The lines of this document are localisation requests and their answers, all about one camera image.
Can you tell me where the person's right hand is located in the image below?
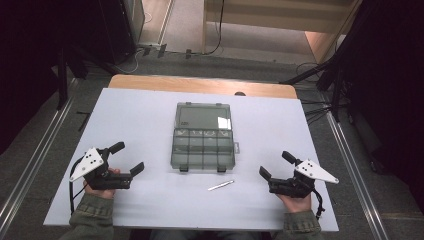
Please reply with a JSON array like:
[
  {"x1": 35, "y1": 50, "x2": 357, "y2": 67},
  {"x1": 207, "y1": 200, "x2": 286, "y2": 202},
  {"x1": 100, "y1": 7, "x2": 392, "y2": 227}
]
[{"x1": 275, "y1": 192, "x2": 313, "y2": 214}]

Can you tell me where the white table board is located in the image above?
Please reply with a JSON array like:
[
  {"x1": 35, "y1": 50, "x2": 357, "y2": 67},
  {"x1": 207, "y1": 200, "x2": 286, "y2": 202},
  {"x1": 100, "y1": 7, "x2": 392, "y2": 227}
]
[{"x1": 43, "y1": 87, "x2": 340, "y2": 232}]

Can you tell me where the white pen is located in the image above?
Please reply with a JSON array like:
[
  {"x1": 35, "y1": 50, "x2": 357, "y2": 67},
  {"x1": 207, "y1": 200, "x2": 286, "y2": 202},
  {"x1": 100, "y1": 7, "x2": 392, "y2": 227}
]
[{"x1": 206, "y1": 179, "x2": 236, "y2": 192}]

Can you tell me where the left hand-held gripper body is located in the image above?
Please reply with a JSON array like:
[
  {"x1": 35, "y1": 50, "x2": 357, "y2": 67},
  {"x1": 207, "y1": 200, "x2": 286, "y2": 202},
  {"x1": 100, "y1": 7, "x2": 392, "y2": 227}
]
[{"x1": 69, "y1": 147, "x2": 133, "y2": 191}]

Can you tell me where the dark cabinet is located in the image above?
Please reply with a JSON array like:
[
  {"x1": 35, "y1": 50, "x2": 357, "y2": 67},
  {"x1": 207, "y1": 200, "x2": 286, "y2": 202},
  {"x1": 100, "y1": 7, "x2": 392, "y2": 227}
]
[{"x1": 98, "y1": 0, "x2": 138, "y2": 65}]

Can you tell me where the person's left hand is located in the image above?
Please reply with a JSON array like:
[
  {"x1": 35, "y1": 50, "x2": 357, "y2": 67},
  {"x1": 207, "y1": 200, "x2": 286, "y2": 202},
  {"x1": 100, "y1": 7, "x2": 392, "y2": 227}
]
[{"x1": 83, "y1": 167, "x2": 122, "y2": 200}]

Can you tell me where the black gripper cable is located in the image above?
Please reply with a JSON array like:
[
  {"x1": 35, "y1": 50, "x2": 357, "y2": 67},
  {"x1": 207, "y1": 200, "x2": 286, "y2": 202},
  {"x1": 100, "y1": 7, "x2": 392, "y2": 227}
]
[
  {"x1": 311, "y1": 187, "x2": 326, "y2": 220},
  {"x1": 68, "y1": 155, "x2": 88, "y2": 216}
]

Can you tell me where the black tripod stand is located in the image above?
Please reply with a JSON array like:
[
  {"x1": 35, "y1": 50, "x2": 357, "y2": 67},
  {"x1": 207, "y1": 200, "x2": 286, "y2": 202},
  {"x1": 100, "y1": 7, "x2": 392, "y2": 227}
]
[{"x1": 279, "y1": 56, "x2": 353, "y2": 123}]

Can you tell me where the black hanging cable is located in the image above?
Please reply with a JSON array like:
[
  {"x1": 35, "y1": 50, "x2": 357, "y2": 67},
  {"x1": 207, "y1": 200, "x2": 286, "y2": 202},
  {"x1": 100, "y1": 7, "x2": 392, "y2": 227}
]
[{"x1": 201, "y1": 0, "x2": 225, "y2": 57}]

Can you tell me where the aluminium floor rail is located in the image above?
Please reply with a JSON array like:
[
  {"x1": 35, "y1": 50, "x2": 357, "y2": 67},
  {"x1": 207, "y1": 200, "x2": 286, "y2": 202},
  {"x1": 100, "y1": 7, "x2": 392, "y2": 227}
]
[
  {"x1": 325, "y1": 110, "x2": 390, "y2": 240},
  {"x1": 0, "y1": 78, "x2": 80, "y2": 231}
]

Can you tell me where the grey transparent compartment box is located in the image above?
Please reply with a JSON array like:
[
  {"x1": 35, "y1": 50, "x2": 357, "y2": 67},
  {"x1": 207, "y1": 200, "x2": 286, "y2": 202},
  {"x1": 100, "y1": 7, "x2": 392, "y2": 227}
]
[{"x1": 170, "y1": 101, "x2": 241, "y2": 174}]

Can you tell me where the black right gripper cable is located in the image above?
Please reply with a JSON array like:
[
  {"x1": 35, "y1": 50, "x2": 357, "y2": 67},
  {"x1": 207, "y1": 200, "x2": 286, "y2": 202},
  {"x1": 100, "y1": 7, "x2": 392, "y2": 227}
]
[{"x1": 311, "y1": 187, "x2": 326, "y2": 220}]

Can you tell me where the white floor cable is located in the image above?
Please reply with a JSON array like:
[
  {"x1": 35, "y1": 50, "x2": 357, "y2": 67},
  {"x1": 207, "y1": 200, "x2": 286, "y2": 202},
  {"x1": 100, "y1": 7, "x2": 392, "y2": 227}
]
[{"x1": 114, "y1": 49, "x2": 143, "y2": 75}]

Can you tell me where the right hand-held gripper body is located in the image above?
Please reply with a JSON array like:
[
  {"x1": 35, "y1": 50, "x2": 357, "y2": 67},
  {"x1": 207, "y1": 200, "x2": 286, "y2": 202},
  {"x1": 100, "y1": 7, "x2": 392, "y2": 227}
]
[{"x1": 267, "y1": 159, "x2": 340, "y2": 199}]

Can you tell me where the black floor bracket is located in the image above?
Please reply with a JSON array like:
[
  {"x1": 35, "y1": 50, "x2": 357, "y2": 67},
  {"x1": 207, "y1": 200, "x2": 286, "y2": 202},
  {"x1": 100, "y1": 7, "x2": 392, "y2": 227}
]
[{"x1": 75, "y1": 110, "x2": 92, "y2": 133}]

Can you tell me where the black metal stand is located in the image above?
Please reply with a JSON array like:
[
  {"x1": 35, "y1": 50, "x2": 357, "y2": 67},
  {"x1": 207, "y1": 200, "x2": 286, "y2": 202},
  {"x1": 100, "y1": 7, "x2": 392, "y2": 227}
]
[{"x1": 55, "y1": 44, "x2": 70, "y2": 111}]

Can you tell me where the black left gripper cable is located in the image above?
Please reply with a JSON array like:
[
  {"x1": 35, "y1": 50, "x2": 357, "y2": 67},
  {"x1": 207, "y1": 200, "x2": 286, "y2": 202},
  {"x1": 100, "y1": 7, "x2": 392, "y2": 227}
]
[{"x1": 68, "y1": 155, "x2": 88, "y2": 216}]

